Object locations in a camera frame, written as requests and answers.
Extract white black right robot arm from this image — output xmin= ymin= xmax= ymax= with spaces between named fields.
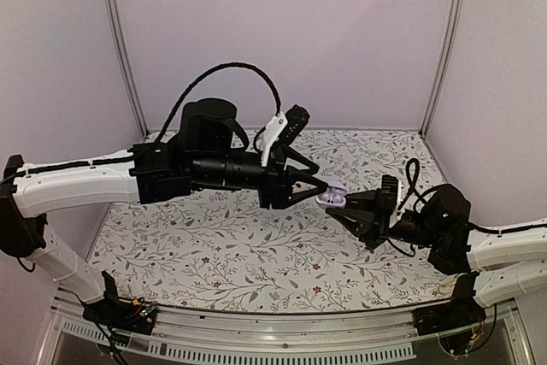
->
xmin=326 ymin=175 xmax=546 ymax=327

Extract right black cable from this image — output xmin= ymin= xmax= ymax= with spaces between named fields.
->
xmin=403 ymin=158 xmax=428 ymax=208

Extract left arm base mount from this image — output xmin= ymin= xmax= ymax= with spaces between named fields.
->
xmin=83 ymin=271 xmax=159 ymax=335

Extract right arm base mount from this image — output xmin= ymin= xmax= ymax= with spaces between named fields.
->
xmin=412 ymin=303 xmax=486 ymax=357

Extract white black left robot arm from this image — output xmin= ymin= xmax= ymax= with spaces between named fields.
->
xmin=1 ymin=97 xmax=326 ymax=326

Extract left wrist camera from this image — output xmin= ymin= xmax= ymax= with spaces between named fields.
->
xmin=253 ymin=105 xmax=310 ymax=168

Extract floral patterned table mat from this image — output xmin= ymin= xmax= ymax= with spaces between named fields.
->
xmin=85 ymin=128 xmax=486 ymax=314

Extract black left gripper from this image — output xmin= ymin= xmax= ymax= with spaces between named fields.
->
xmin=191 ymin=147 xmax=330 ymax=210

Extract purple round case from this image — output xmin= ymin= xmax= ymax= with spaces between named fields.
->
xmin=315 ymin=185 xmax=348 ymax=209

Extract front aluminium rail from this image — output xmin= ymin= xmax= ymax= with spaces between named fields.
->
xmin=37 ymin=290 xmax=546 ymax=364

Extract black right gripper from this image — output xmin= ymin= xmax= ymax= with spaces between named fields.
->
xmin=326 ymin=188 xmax=440 ymax=251

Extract left black cable loop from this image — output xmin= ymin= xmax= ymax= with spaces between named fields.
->
xmin=156 ymin=61 xmax=284 ymax=144

